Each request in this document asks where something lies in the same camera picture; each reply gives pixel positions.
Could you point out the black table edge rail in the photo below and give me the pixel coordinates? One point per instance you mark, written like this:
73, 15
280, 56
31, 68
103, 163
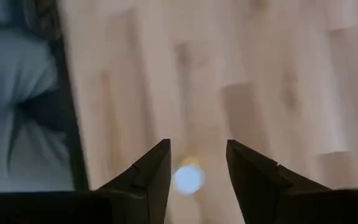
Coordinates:
68, 124

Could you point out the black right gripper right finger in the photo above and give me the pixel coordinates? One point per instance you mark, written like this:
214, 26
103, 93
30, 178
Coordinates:
253, 180

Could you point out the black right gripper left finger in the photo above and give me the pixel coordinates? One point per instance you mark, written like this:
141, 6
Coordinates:
154, 183

